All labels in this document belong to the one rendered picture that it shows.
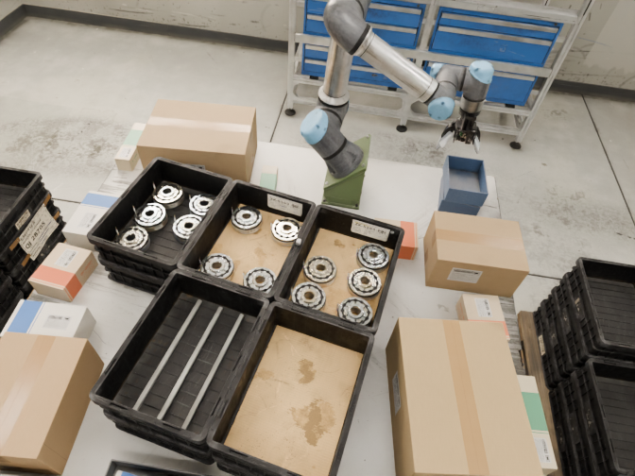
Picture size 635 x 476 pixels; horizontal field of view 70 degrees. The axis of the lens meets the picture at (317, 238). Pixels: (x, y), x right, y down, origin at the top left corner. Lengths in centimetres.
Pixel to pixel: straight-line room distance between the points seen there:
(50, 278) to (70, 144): 188
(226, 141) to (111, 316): 74
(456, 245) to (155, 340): 99
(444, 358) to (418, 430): 21
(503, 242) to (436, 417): 70
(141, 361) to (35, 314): 38
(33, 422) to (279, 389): 59
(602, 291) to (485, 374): 105
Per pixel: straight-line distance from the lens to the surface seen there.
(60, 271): 166
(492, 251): 162
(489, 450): 125
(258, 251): 149
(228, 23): 427
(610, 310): 221
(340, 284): 143
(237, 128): 184
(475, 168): 201
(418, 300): 161
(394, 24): 309
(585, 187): 357
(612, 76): 456
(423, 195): 195
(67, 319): 153
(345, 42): 141
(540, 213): 319
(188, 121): 190
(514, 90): 338
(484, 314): 156
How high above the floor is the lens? 201
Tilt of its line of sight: 50 degrees down
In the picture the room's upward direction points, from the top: 6 degrees clockwise
